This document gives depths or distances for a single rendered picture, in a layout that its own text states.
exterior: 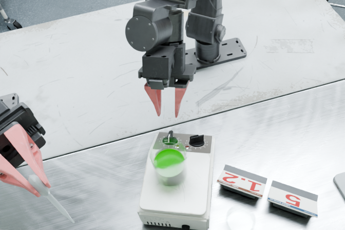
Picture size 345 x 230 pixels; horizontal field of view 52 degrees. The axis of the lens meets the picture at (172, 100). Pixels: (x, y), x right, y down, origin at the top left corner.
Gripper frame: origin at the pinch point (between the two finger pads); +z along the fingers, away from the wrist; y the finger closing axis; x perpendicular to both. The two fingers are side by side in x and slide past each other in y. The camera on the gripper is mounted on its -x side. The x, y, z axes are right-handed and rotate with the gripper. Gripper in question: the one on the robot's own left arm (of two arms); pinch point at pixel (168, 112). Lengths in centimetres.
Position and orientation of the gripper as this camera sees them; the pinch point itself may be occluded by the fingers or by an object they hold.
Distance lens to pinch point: 70.7
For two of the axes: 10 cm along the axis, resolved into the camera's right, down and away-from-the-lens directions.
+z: 0.0, 9.2, 3.9
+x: 1.8, -3.8, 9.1
